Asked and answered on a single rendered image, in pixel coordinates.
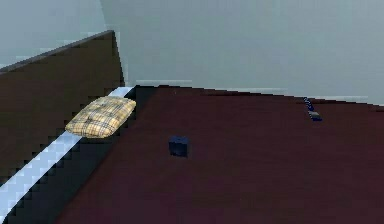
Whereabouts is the dark red bed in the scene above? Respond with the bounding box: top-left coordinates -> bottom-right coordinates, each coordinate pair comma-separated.
0,29 -> 384,224

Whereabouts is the blue and grey instrument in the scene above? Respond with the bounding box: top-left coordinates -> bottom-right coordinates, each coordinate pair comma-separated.
302,96 -> 324,123

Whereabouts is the dark blue box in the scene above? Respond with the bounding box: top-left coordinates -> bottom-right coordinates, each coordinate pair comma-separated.
168,135 -> 190,158

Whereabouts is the yellow plaid pillow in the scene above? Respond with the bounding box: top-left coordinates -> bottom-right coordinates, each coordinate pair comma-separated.
64,95 -> 137,139

